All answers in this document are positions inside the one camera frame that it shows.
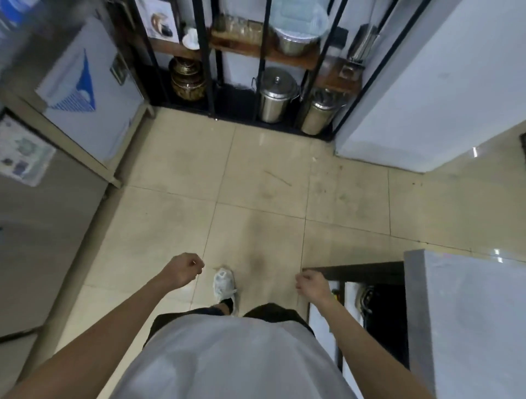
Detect person's left hand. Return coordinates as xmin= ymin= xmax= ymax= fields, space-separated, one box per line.
xmin=159 ymin=253 xmax=205 ymax=292

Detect person's right hand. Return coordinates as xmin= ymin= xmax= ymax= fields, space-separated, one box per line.
xmin=295 ymin=270 xmax=335 ymax=306

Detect person's left forearm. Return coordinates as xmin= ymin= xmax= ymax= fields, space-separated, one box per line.
xmin=0 ymin=274 xmax=178 ymax=399

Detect person's right forearm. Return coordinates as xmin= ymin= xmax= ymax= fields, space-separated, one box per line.
xmin=315 ymin=293 xmax=434 ymax=399

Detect white sneaker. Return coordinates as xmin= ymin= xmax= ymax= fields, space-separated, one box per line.
xmin=212 ymin=267 xmax=239 ymax=317

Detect black shorts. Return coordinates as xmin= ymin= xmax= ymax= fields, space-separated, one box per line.
xmin=142 ymin=303 xmax=315 ymax=351

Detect white cabinet door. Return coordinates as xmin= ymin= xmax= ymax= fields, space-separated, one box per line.
xmin=307 ymin=280 xmax=342 ymax=354

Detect black item under counter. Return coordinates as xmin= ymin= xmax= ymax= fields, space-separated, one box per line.
xmin=358 ymin=285 xmax=376 ymax=315

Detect white shirt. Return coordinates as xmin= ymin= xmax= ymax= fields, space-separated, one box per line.
xmin=110 ymin=314 xmax=359 ymax=399

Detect silver refrigerator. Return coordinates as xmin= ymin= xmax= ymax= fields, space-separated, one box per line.
xmin=0 ymin=106 xmax=109 ymax=342

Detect steel lidded canister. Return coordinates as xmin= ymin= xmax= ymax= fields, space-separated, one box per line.
xmin=297 ymin=88 xmax=347 ymax=136
xmin=251 ymin=67 xmax=301 ymax=124

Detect grey stone countertop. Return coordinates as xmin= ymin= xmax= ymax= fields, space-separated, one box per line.
xmin=404 ymin=249 xmax=526 ymax=399

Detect brass pot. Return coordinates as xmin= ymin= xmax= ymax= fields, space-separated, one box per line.
xmin=168 ymin=57 xmax=206 ymax=102

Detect white appliance with blue triangle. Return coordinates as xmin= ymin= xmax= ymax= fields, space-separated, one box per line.
xmin=35 ymin=16 xmax=147 ymax=165

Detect black metal shelf rack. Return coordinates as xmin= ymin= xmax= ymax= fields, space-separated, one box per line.
xmin=105 ymin=0 xmax=433 ymax=143

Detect printed paper sheet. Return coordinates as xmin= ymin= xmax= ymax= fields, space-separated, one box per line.
xmin=0 ymin=113 xmax=57 ymax=188

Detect steel pot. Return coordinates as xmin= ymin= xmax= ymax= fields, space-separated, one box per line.
xmin=275 ymin=27 xmax=322 ymax=57

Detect glass jars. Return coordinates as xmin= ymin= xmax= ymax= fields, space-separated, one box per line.
xmin=211 ymin=13 xmax=264 ymax=45

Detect steel utensil holder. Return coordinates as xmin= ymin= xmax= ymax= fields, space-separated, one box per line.
xmin=347 ymin=24 xmax=379 ymax=64

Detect white printed box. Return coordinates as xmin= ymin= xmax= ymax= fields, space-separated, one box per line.
xmin=135 ymin=0 xmax=181 ymax=44

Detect clear plastic container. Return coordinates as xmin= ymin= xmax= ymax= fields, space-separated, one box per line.
xmin=269 ymin=0 xmax=330 ymax=37

